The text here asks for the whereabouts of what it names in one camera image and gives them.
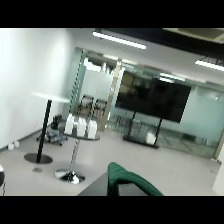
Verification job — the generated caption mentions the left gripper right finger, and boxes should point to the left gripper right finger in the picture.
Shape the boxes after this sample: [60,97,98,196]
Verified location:
[116,182,148,197]

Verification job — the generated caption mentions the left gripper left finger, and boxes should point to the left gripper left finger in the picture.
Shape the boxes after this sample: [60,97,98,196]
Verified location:
[77,172,110,197]

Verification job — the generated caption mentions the green garment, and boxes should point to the green garment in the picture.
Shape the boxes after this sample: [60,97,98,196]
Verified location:
[106,161,165,197]

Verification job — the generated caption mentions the small round chrome-foot table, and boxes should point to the small round chrome-foot table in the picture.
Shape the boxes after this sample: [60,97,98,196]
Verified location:
[54,129,101,185]

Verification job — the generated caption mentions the white jug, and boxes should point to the white jug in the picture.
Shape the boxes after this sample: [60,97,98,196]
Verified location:
[86,119,99,140]
[64,113,75,136]
[75,116,87,138]

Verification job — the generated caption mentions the tall white round table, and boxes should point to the tall white round table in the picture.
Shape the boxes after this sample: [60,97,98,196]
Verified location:
[23,91,72,165]

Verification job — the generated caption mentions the ceiling light strip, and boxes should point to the ceiling light strip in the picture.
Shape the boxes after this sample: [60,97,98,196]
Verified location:
[194,59,224,73]
[91,30,148,51]

